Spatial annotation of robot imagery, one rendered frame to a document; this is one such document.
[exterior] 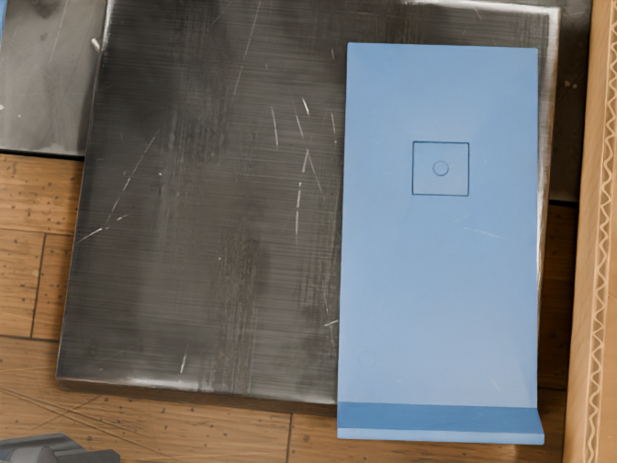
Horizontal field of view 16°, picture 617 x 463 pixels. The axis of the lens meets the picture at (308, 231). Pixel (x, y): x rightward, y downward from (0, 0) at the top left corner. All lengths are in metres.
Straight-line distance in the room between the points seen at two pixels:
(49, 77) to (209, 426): 0.15
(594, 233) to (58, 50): 0.22
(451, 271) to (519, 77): 0.08
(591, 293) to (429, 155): 0.09
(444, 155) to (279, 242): 0.07
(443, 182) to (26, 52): 0.17
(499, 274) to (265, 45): 0.12
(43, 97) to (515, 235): 0.19
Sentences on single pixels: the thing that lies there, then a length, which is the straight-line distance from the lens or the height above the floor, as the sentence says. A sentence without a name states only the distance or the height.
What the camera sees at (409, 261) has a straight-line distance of 0.79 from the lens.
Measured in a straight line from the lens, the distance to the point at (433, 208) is 0.79.
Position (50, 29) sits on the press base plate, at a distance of 0.85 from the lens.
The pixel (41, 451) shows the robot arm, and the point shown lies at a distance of 0.52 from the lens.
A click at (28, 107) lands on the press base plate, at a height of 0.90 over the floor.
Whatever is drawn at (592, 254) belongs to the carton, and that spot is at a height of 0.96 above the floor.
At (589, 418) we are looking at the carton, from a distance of 0.73.
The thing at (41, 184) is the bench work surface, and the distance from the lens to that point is 0.83.
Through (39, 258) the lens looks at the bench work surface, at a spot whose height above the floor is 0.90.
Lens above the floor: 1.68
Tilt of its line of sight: 73 degrees down
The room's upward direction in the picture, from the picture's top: straight up
